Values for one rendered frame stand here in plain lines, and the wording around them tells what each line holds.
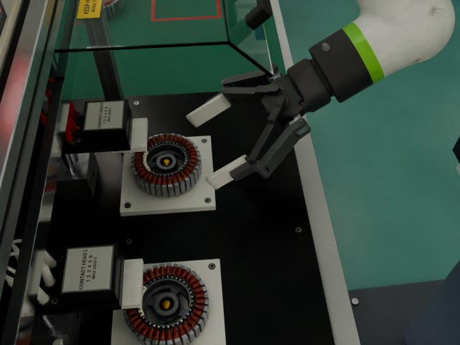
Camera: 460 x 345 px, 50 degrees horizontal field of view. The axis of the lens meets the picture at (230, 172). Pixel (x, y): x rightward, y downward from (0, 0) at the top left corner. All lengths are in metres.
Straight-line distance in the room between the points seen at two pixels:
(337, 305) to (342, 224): 0.99
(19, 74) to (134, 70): 0.57
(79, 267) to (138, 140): 0.23
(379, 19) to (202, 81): 0.43
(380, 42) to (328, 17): 1.84
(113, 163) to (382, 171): 1.23
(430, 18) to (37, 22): 0.48
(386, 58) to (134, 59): 0.57
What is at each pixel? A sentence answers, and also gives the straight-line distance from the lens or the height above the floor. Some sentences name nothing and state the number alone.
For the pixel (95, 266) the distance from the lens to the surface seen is 0.59.
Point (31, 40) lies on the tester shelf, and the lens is 0.56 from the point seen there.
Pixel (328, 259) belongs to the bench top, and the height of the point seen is 0.75.
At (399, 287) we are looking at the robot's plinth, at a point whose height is 0.02.
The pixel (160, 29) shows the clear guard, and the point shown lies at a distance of 0.63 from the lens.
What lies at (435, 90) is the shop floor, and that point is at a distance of 2.28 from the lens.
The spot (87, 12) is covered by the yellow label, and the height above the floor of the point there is 1.07.
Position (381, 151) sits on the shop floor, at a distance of 1.96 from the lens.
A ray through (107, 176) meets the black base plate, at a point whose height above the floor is 0.77.
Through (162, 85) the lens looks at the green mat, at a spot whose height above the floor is 0.75.
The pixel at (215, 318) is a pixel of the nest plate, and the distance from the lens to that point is 0.70.
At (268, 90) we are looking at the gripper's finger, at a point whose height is 0.92.
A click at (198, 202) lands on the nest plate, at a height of 0.78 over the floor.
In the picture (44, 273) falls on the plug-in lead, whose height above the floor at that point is 0.93.
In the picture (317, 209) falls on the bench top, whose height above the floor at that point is 0.75.
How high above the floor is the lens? 1.43
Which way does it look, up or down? 52 degrees down
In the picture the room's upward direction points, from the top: straight up
